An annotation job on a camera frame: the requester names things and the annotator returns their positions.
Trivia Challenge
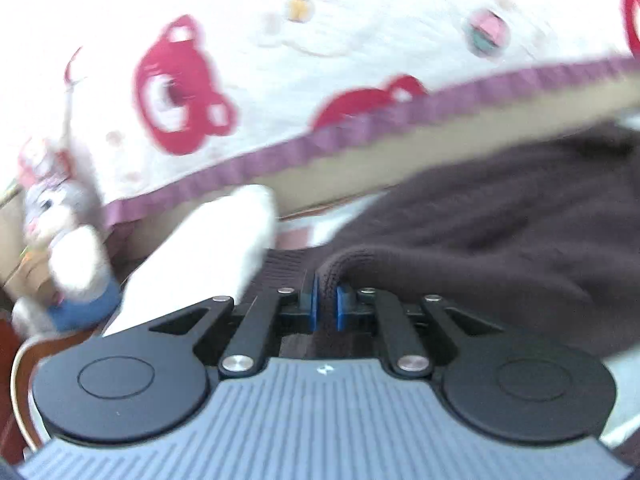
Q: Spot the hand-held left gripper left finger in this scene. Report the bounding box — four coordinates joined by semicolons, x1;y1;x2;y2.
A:
148;274;319;379

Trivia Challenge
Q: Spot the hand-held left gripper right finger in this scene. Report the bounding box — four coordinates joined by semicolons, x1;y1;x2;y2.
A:
336;284;505;379

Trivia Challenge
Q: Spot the dark brown knit sweater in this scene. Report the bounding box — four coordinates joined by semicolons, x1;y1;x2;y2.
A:
245;120;640;366

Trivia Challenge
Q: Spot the white cloth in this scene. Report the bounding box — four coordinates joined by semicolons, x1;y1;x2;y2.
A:
102;184;279;338

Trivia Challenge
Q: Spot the grey and white plush toy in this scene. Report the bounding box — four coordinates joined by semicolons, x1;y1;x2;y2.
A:
10;135;126;336

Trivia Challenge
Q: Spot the bear print quilt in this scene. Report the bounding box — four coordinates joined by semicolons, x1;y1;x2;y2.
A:
0;0;640;261

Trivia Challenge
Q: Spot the tan box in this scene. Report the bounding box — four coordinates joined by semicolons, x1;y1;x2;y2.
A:
0;245;57;306

